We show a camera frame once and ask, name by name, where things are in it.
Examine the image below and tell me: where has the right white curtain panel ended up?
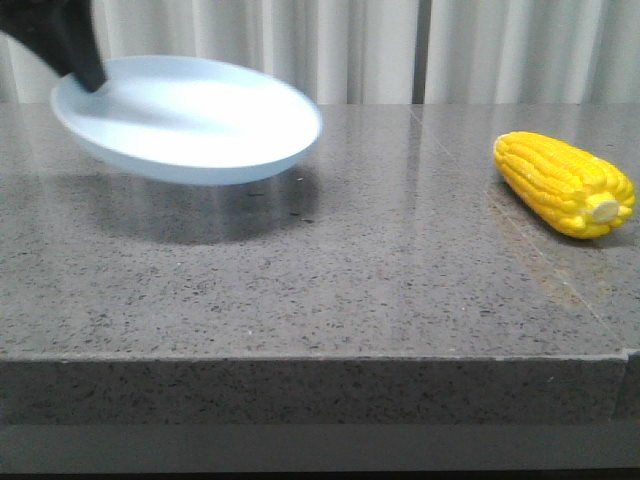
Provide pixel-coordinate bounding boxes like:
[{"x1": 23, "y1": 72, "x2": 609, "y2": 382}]
[{"x1": 424, "y1": 1, "x2": 639, "y2": 104}]

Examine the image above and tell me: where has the white curtain panel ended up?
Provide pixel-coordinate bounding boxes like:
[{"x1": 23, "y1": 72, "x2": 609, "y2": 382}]
[
  {"x1": 0, "y1": 0, "x2": 420, "y2": 105},
  {"x1": 424, "y1": 1, "x2": 639, "y2": 104}
]

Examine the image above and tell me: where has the yellow corn cob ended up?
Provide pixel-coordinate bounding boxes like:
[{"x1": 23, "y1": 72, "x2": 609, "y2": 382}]
[{"x1": 493, "y1": 131, "x2": 636, "y2": 240}]

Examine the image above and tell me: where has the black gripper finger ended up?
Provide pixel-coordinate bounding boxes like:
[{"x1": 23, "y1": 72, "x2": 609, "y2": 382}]
[{"x1": 1, "y1": 0, "x2": 107, "y2": 93}]

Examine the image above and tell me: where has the left white curtain panel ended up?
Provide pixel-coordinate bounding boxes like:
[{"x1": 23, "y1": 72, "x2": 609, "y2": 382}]
[{"x1": 0, "y1": 0, "x2": 420, "y2": 105}]

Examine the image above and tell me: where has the light blue round plate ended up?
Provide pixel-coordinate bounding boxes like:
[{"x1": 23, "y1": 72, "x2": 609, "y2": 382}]
[{"x1": 51, "y1": 55, "x2": 322, "y2": 185}]

